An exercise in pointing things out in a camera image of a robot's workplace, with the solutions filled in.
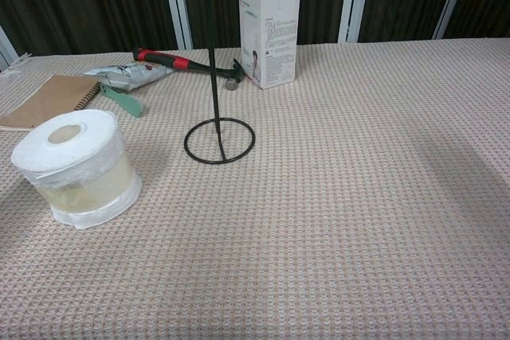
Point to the brown spiral notebook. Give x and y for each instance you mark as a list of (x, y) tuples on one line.
[(48, 103)]

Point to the red and black hammer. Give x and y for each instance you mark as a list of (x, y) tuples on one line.
[(167, 59)]

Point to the green plastic spatula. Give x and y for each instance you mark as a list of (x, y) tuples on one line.
[(125, 102)]

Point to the beige waffle weave tablecloth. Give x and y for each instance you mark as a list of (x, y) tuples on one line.
[(303, 216)]

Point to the white toilet paper roll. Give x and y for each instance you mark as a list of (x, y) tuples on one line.
[(75, 165)]

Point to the silver foil snack bag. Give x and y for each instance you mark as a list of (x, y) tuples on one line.
[(131, 74)]

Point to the white printed carton box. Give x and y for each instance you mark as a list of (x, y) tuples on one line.
[(275, 37)]

